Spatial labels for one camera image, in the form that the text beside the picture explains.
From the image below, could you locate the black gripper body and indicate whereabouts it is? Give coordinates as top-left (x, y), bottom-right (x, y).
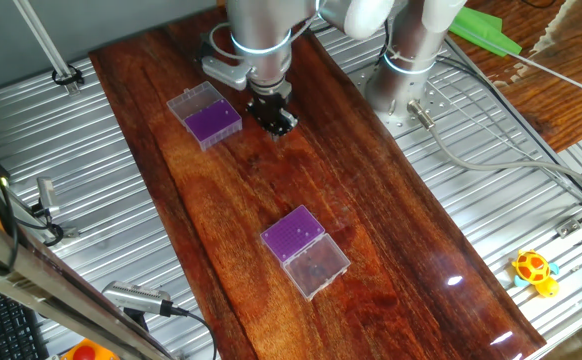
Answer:
top-left (245, 92), bottom-right (293, 127)

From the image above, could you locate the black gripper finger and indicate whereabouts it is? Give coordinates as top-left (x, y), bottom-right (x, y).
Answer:
top-left (263, 118), bottom-right (290, 139)
top-left (279, 109), bottom-right (300, 132)

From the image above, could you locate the tall purple pipette tip box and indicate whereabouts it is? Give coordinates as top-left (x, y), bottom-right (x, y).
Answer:
top-left (165, 81), bottom-right (244, 153)

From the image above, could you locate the flat purple pipette tip holder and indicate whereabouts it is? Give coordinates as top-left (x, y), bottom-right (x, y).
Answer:
top-left (259, 203), bottom-right (352, 302)

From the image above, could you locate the green plastic sheet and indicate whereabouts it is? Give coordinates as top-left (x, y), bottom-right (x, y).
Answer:
top-left (448, 5), bottom-right (523, 57)

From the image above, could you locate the silver aluminium pole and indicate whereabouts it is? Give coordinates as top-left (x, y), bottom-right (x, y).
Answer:
top-left (10, 0), bottom-right (75, 84)

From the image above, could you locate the thin white rod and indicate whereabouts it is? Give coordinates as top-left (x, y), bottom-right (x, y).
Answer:
top-left (450, 24), bottom-right (582, 103)

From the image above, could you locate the brown wooden side table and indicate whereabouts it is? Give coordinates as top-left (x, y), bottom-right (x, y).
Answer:
top-left (445, 0), bottom-right (582, 154)

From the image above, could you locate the yellow orange turtle toy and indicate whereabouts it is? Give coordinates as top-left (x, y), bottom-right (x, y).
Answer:
top-left (510, 248), bottom-right (561, 299)

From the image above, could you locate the orange box with red button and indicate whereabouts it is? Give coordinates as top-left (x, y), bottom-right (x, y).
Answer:
top-left (60, 337), bottom-right (121, 360)

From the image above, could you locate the black keyboard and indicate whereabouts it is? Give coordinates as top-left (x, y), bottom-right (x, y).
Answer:
top-left (0, 277), bottom-right (51, 360)

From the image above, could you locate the black round cable plug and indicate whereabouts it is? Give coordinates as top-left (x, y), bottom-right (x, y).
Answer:
top-left (198, 32), bottom-right (216, 62)

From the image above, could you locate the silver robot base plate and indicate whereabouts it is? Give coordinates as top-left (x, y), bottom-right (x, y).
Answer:
top-left (348, 62), bottom-right (453, 139)

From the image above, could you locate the grey hose with metal connector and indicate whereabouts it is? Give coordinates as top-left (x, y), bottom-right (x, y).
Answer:
top-left (406, 98), bottom-right (582, 199)

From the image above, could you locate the silver bracket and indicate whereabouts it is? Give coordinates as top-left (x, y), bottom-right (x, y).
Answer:
top-left (62, 78), bottom-right (83, 98)

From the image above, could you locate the thin grey cable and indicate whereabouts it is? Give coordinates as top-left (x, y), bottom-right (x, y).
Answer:
top-left (426, 80), bottom-right (582, 205)

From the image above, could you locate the black camera cable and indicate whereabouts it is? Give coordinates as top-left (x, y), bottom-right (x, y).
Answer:
top-left (169, 304), bottom-right (219, 360)
top-left (16, 202), bottom-right (66, 248)

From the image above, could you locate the black cable ring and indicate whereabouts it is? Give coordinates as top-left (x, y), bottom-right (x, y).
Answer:
top-left (50, 63), bottom-right (86, 87)

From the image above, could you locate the silver ribbed camera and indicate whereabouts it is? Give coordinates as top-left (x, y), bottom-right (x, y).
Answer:
top-left (101, 279), bottom-right (175, 317)

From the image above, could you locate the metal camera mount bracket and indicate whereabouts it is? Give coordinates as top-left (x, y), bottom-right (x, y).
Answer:
top-left (0, 174), bottom-right (81, 241)

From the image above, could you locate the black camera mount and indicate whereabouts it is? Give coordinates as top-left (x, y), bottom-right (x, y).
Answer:
top-left (122, 307), bottom-right (151, 334)

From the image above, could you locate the steel frame beam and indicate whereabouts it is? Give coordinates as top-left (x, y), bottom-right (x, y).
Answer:
top-left (0, 203), bottom-right (178, 360)

